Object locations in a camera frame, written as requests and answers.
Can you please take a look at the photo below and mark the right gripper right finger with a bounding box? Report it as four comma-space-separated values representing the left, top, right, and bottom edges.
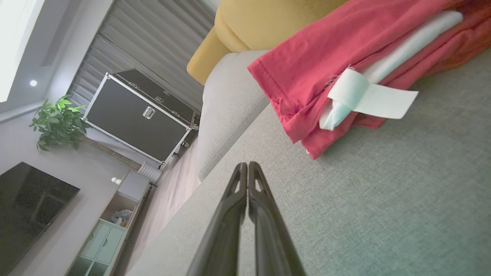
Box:
248, 161, 306, 276

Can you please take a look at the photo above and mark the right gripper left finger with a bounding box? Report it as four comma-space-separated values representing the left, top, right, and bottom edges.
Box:
186, 162, 249, 276

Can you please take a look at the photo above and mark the red basketball jersey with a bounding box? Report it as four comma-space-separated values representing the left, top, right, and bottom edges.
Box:
247, 0, 491, 160

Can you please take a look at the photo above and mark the white ribbed cylinder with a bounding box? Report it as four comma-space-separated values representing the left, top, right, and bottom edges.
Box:
137, 161, 163, 184

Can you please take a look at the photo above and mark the grey item on cabinet shelf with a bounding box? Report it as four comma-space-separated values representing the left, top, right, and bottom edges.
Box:
111, 209, 133, 227

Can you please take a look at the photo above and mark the large grey sofa seat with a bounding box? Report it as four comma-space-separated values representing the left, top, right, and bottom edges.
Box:
127, 48, 491, 276

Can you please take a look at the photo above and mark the low TV cabinet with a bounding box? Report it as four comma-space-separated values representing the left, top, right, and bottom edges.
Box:
63, 170, 151, 276

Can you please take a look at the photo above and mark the grey sofa seat cushion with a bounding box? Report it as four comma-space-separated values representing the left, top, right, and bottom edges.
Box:
195, 50, 271, 181

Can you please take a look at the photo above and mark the black wheeled flight case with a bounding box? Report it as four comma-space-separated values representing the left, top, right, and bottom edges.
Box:
82, 68, 200, 166

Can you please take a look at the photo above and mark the yellow sofa back cushion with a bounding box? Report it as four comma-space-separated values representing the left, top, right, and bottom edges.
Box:
214, 0, 349, 53
186, 26, 252, 86

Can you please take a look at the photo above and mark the black television screen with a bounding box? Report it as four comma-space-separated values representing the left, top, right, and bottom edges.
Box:
0, 161, 81, 276

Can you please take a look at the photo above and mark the green potted plant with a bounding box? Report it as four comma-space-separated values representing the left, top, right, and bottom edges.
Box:
29, 95, 91, 153

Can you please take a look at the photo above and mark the grey curtain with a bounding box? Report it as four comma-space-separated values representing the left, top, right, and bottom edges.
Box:
66, 0, 217, 112

